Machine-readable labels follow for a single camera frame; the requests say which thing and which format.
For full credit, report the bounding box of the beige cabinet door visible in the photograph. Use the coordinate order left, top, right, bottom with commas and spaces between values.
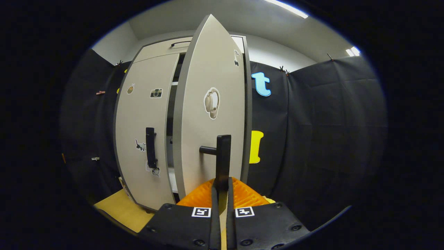
114, 53, 181, 211
172, 14, 246, 199

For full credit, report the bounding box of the beige double-door shoe cabinet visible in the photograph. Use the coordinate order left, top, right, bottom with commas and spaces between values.
114, 35, 253, 212

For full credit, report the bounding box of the beige cabinet drawer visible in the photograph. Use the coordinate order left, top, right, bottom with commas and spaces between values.
133, 36, 245, 64

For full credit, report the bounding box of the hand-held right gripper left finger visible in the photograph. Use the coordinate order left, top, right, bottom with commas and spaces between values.
138, 179, 221, 250

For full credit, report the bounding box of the black backdrop cloth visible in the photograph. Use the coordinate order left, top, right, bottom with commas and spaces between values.
59, 49, 388, 231

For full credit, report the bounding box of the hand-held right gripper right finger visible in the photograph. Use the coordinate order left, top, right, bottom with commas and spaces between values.
226, 177, 310, 250

